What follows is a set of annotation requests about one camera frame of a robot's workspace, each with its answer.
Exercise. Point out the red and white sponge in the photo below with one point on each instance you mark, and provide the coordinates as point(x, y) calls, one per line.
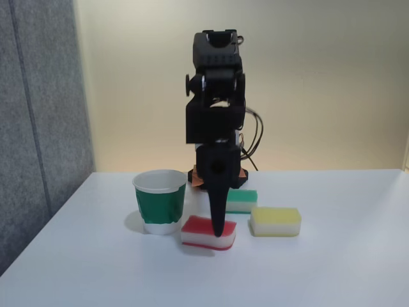
point(198, 235)

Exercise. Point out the green and white sponge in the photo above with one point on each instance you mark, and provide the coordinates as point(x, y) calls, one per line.
point(243, 201)

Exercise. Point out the yellow and white sponge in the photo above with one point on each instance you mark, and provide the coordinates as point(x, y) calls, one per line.
point(274, 220)

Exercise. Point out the grey fabric partition panel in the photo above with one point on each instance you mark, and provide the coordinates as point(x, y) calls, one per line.
point(38, 128)

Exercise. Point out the white paper cup green band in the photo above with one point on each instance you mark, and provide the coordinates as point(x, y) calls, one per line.
point(159, 204)

